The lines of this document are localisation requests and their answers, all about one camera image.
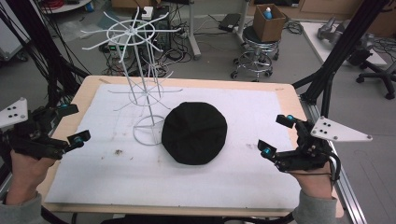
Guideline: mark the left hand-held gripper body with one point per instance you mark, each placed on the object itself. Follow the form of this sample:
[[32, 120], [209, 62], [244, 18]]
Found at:
[[29, 140]]

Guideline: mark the grey robot part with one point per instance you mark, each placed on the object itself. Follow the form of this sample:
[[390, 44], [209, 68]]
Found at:
[[330, 31]]

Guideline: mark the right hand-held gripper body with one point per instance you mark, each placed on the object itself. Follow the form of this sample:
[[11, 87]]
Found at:
[[311, 152]]

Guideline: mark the white foam mat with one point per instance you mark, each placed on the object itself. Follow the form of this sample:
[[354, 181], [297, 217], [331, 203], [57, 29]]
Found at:
[[186, 186]]

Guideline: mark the person's left hand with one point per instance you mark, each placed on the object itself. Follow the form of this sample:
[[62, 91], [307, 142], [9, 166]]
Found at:
[[26, 174]]

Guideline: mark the grey metal desk leg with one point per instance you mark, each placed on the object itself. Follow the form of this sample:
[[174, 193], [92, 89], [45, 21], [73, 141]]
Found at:
[[243, 21], [193, 34]]

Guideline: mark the black frame stand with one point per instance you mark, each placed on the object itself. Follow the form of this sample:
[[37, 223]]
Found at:
[[339, 53], [40, 40]]

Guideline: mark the wooden table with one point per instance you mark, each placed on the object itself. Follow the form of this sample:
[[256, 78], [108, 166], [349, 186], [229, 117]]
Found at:
[[289, 96]]

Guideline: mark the person's right hand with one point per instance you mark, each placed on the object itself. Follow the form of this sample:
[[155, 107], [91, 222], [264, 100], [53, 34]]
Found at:
[[314, 182]]

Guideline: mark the cardboard box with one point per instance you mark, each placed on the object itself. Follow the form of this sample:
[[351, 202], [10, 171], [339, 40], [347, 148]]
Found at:
[[267, 29]]

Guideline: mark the black office chair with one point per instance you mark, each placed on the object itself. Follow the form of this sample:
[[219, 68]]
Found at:
[[381, 74]]

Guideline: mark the black flat device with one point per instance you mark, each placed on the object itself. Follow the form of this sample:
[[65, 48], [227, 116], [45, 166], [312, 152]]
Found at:
[[229, 22]]

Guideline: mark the white round table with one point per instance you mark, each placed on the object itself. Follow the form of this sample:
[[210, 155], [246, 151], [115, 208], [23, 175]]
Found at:
[[62, 6]]

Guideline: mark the white power strip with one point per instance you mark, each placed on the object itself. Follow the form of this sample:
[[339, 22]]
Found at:
[[147, 13]]

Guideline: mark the device with green display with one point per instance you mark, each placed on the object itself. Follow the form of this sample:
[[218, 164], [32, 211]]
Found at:
[[114, 48]]

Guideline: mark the black chrome stool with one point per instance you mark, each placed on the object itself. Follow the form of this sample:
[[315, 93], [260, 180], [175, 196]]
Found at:
[[257, 53]]

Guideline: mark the aluminium rail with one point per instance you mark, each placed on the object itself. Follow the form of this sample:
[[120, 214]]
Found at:
[[348, 193]]

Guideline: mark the blue bottle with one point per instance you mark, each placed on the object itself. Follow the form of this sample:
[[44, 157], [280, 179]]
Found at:
[[267, 13]]

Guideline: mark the black hat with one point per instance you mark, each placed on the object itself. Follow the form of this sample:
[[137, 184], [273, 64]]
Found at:
[[194, 133]]

